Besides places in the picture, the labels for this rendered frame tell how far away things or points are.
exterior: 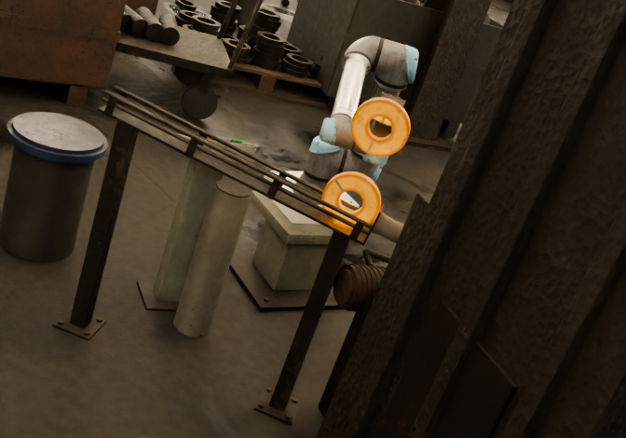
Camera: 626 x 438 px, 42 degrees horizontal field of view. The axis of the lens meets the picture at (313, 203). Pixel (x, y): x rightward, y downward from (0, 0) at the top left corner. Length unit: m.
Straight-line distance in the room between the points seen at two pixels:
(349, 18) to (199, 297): 2.98
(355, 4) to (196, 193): 2.82
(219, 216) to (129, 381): 0.54
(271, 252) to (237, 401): 0.75
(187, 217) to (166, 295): 0.30
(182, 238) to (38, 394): 0.69
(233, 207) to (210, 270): 0.23
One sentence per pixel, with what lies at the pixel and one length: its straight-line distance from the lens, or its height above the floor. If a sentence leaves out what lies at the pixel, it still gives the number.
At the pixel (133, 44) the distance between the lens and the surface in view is 4.33.
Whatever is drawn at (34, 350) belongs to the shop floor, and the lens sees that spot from 2.47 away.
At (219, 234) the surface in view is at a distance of 2.47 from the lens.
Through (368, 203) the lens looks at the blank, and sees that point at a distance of 2.14.
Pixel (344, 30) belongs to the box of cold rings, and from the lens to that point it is 5.24.
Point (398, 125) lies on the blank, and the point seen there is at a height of 0.93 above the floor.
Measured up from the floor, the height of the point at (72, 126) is 0.43.
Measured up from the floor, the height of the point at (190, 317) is 0.07.
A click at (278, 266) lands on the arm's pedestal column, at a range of 2.98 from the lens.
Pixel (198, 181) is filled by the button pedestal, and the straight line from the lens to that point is 2.57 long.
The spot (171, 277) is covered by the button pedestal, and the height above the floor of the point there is 0.11.
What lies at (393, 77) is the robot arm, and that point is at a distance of 2.70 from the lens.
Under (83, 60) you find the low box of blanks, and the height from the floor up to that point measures 0.25.
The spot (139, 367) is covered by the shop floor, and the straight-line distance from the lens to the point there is 2.49.
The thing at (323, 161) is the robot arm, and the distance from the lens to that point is 2.86.
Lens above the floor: 1.50
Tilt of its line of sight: 23 degrees down
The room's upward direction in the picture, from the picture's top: 20 degrees clockwise
